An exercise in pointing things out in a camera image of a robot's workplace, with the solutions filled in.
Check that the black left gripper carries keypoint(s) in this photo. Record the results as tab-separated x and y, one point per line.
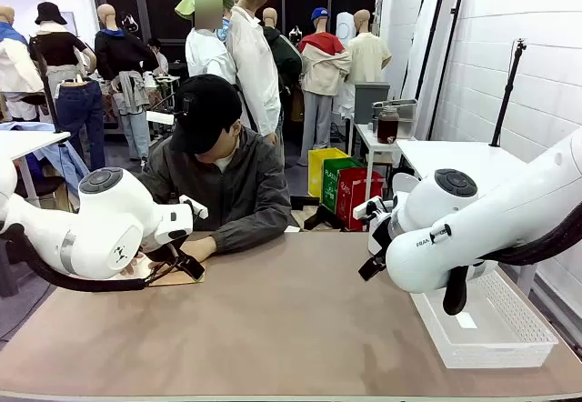
163	249

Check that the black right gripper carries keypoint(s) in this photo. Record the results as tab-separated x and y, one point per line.
379	240

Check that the spiral notebook kraft cover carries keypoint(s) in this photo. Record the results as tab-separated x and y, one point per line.
182	277

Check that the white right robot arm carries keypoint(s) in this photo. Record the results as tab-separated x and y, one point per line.
500	202

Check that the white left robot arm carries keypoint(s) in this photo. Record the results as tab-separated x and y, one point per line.
104	220

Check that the person's left forearm grey sleeve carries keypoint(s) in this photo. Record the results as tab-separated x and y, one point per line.
245	238

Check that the person's left hand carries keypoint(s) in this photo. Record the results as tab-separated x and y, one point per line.
200	248

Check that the person's right hand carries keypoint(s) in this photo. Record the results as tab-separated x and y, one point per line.
134	266

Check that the red recycling bag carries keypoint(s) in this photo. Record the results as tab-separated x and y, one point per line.
354	197

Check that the black floor stand base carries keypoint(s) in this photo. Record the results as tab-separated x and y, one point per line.
318	218

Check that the green recycling bag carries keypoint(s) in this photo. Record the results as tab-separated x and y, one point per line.
332	183

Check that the small white label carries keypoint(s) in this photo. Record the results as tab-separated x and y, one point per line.
466	321

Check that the seated person grey jacket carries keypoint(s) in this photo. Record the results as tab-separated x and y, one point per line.
245	183

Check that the yellow recycling bag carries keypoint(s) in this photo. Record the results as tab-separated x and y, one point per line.
320	170

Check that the glass jar brown liquid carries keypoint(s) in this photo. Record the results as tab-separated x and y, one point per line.
388	124

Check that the white perforated plastic basket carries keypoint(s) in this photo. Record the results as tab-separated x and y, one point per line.
500	343

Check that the black baseball cap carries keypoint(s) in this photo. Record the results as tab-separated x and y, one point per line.
204	115

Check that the blue cloth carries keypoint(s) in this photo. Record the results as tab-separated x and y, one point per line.
68	156

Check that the metal tray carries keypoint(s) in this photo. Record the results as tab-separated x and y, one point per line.
400	106

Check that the grey box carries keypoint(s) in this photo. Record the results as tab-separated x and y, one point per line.
370	102

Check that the grey step stool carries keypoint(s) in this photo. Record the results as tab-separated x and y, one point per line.
7	270

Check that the mannequin red beige jacket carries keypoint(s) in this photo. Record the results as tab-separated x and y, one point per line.
320	70

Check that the mannequin cream shirt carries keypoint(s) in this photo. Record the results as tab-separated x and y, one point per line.
368	56

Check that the mannequin white shirt blurred face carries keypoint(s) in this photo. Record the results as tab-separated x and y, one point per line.
204	56

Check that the background seated person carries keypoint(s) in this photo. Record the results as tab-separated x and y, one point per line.
157	54

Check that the mannequin black top jeans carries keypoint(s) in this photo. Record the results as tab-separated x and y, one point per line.
68	79

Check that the mannequin black sweater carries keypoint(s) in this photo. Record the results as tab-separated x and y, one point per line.
123	56

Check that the black slanted stand pole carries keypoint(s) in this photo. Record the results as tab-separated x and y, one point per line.
45	88

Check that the tall mannequin white shirt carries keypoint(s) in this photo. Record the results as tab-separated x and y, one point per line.
254	56

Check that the mannequin dark green jacket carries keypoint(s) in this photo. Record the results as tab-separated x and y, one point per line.
284	56

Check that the white oval object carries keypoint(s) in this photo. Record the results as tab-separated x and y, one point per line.
344	29

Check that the blue cap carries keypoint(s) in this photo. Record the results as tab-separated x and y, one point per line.
319	13

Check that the mannequin blue white jacket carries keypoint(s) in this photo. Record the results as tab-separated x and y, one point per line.
13	65

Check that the black bucket hat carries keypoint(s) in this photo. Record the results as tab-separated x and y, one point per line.
49	13

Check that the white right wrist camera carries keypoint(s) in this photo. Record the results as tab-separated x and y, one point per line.
373	206

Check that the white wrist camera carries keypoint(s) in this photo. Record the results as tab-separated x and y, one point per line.
373	206
193	206

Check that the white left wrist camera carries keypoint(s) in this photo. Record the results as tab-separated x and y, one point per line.
193	206

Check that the black wall pipe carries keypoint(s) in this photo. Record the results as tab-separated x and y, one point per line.
438	47
452	47

